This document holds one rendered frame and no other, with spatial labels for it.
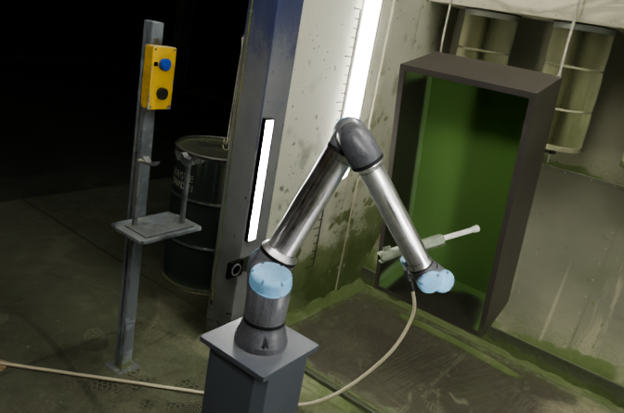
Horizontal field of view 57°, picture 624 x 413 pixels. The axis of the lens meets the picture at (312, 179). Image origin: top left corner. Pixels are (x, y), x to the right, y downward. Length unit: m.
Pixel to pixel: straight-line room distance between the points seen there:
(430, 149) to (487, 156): 0.30
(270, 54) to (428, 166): 1.02
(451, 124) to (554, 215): 1.22
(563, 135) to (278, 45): 1.79
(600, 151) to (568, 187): 0.28
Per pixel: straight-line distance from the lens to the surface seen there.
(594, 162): 4.00
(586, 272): 3.81
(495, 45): 3.80
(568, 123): 3.64
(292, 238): 2.11
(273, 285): 1.97
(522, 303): 3.78
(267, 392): 2.07
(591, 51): 3.63
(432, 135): 3.02
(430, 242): 2.61
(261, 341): 2.06
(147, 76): 2.47
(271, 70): 2.71
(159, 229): 2.55
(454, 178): 3.04
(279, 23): 2.71
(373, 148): 1.91
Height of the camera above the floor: 1.78
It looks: 16 degrees down
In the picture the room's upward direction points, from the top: 10 degrees clockwise
